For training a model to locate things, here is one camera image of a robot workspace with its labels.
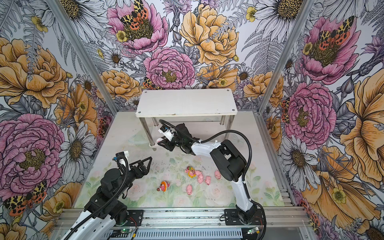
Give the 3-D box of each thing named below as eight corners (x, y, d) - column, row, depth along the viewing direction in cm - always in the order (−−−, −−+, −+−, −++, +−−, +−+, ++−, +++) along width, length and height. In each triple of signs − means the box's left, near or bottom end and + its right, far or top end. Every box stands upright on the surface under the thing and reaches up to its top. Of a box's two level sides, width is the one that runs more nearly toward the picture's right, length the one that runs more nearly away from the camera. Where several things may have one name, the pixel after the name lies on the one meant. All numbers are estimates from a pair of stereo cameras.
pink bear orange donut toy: (158, 191, 84) (156, 189, 81) (164, 182, 88) (163, 179, 85) (164, 195, 83) (163, 192, 80) (170, 185, 87) (169, 182, 84)
